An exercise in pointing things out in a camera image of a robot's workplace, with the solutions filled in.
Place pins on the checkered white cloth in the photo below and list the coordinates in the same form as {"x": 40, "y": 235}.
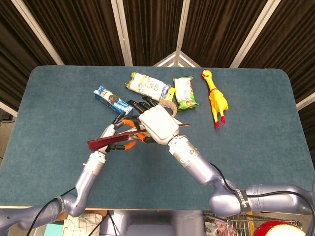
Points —
{"x": 83, "y": 225}

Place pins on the white screen base bracket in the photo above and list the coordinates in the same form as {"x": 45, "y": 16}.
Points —
{"x": 163, "y": 60}

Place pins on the teal box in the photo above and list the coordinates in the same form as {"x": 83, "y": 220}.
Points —
{"x": 53, "y": 229}

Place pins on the white screen frame post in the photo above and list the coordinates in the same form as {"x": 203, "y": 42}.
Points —
{"x": 123, "y": 32}
{"x": 38, "y": 32}
{"x": 256, "y": 32}
{"x": 306, "y": 101}
{"x": 7, "y": 109}
{"x": 183, "y": 24}

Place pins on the red and white ball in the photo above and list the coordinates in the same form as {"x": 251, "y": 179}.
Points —
{"x": 268, "y": 229}

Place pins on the lavender robot torso base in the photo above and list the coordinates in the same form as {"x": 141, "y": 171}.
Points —
{"x": 152, "y": 223}

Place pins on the white and yellow snack packet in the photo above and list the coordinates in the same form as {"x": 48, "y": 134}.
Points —
{"x": 150, "y": 86}

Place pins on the yellow packing tape roll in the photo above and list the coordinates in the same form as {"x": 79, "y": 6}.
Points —
{"x": 172, "y": 105}

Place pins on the left lavender robot arm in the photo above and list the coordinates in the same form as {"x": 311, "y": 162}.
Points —
{"x": 83, "y": 179}

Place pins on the red ribbed white paper fan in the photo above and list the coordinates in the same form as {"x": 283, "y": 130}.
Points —
{"x": 98, "y": 145}

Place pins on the green and white snack packet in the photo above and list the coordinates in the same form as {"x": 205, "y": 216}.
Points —
{"x": 184, "y": 93}

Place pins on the yellow rubber chicken toy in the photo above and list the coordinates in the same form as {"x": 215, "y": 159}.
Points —
{"x": 216, "y": 98}

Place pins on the grey tape wrap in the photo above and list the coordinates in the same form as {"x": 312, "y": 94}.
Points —
{"x": 61, "y": 203}

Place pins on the blue felt table cover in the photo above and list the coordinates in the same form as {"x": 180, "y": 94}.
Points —
{"x": 61, "y": 110}

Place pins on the right lavender robot arm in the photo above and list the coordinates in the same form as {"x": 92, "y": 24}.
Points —
{"x": 204, "y": 172}

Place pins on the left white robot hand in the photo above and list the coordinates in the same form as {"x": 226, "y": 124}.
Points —
{"x": 108, "y": 131}

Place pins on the floral patterned bag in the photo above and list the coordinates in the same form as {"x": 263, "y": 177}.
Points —
{"x": 216, "y": 227}

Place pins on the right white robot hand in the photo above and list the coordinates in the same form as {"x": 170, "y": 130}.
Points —
{"x": 160, "y": 125}

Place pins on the brown pleated curtain panel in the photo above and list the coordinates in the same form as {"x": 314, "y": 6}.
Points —
{"x": 14, "y": 61}
{"x": 290, "y": 44}
{"x": 81, "y": 32}
{"x": 152, "y": 29}
{"x": 221, "y": 29}

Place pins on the blue cookie box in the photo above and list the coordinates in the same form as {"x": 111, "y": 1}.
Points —
{"x": 108, "y": 97}

